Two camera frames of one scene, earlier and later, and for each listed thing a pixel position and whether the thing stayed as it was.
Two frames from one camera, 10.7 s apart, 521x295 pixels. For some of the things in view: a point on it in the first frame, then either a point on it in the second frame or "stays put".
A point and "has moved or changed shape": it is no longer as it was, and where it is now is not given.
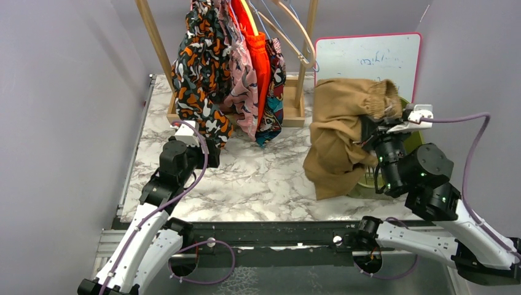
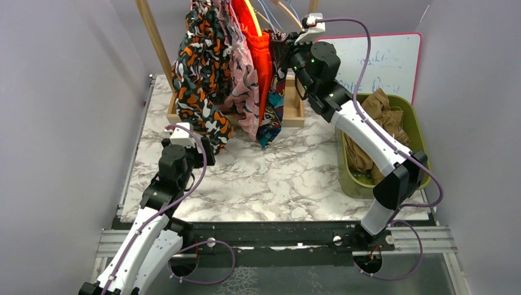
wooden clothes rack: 292,106 stays put
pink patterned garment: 242,98 stays put
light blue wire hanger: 278,24 → 271,15
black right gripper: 372,130 → 289,47
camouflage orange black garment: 201,70 stays put
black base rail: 322,244 stays put
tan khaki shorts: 340,155 has moved or changed shape
